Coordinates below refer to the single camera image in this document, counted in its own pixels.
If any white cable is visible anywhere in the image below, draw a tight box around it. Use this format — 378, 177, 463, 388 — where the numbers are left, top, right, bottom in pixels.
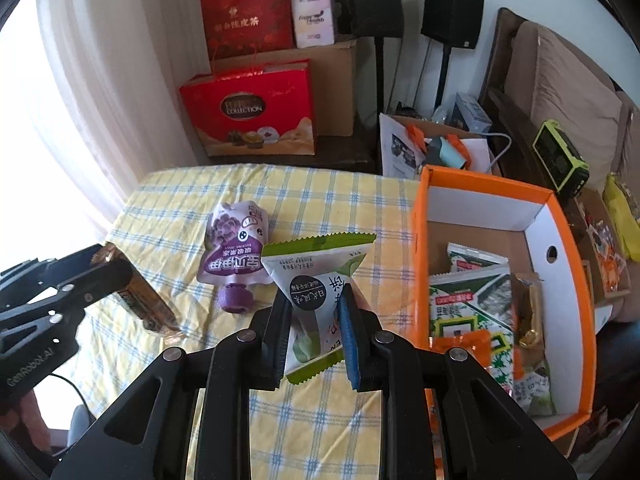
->
487, 132, 513, 168

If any green black radio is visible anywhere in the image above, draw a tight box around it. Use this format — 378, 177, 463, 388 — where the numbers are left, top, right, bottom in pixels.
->
531, 120, 591, 196

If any black speaker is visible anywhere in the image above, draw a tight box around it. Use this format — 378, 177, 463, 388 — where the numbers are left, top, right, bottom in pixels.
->
343, 0, 405, 38
421, 0, 486, 51

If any open cardboard box with papers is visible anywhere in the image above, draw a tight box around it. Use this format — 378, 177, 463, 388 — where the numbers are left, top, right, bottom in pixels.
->
378, 112, 503, 178

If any purple jelly pouch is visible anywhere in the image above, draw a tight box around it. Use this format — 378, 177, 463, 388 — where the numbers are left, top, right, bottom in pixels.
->
196, 201, 271, 313

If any orange cardboard box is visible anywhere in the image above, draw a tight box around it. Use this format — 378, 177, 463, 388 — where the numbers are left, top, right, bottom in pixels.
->
411, 164, 598, 443

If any yellow checkered tablecloth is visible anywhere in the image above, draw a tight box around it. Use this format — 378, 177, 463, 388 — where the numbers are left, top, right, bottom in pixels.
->
95, 164, 436, 480

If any dark wooden sofa frame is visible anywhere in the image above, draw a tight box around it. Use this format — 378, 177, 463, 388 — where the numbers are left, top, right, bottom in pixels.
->
477, 7, 640, 321

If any orange teal gadget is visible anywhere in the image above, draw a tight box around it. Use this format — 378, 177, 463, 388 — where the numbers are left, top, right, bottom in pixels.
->
406, 125, 473, 170

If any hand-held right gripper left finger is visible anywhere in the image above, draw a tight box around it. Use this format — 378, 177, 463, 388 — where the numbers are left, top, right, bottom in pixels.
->
50, 292, 296, 480

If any black speaker stand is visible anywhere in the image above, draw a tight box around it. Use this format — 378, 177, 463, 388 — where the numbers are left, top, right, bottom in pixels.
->
374, 36, 387, 116
435, 45, 453, 108

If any white tissue pack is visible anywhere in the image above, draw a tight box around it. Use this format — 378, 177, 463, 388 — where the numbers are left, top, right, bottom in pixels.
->
291, 0, 337, 50

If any large beige sofa cushion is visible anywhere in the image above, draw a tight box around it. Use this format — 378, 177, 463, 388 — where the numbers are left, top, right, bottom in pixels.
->
510, 21, 626, 161

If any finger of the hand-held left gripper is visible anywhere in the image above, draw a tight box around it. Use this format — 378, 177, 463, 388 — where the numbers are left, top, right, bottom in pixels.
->
0, 244, 108, 301
0, 259, 133, 341

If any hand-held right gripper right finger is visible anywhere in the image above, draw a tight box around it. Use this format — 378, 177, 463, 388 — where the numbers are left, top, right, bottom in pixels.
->
334, 285, 556, 480

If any brown gold snack packet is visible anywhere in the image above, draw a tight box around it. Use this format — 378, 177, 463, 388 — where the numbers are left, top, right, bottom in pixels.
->
515, 272, 545, 348

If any small orange packet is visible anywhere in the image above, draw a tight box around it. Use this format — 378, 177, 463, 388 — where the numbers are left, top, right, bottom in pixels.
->
431, 329, 523, 381

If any black cable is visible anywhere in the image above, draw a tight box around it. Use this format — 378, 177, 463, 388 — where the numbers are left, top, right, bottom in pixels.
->
50, 375, 96, 456

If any grey white carton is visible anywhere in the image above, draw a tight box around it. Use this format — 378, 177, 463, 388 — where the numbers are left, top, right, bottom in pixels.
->
454, 92, 493, 132

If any white curtain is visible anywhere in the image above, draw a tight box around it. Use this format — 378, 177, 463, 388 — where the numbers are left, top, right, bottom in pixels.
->
32, 0, 213, 246

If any cardboard box of snacks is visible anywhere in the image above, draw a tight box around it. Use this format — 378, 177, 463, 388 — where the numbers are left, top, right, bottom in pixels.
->
572, 187, 633, 306

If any red chocolate gift bag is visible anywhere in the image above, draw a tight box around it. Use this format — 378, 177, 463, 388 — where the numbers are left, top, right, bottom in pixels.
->
179, 57, 318, 158

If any tall red gift bag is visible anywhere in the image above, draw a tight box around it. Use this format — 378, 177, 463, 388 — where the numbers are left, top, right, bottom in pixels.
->
199, 0, 303, 73

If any large brown cardboard box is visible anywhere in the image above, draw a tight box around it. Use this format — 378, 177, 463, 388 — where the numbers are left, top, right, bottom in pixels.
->
212, 37, 358, 137

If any green white triangular snack packet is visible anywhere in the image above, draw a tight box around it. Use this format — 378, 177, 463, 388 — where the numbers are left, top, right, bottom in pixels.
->
261, 232, 378, 386

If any green white seaweed packet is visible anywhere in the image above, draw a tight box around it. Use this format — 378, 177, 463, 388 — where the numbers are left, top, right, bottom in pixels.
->
446, 242, 508, 276
429, 265, 516, 396

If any yellow plastic bag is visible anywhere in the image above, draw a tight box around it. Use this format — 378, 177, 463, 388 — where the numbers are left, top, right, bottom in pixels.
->
602, 172, 640, 261

